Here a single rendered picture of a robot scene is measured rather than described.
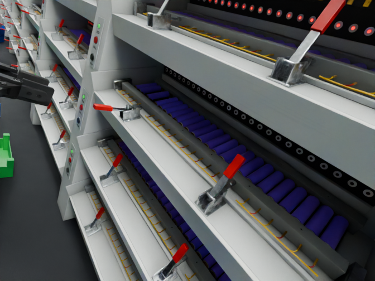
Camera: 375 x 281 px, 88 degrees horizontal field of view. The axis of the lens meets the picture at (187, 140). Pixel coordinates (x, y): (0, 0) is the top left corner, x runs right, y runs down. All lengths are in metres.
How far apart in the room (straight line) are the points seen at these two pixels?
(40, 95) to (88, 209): 0.46
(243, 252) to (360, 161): 0.16
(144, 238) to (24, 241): 0.47
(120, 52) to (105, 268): 0.57
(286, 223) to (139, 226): 0.30
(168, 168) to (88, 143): 0.37
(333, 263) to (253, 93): 0.21
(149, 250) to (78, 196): 0.40
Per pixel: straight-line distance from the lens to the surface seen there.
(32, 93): 0.37
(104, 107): 0.42
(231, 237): 0.29
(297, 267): 0.30
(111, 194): 0.53
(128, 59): 0.59
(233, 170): 0.27
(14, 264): 0.81
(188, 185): 0.32
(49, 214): 0.90
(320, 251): 0.31
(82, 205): 0.76
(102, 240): 0.68
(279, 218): 0.30
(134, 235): 0.47
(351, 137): 0.21
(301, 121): 0.22
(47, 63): 1.28
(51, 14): 1.24
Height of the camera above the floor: 0.69
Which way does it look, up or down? 22 degrees down
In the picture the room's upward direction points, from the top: 25 degrees clockwise
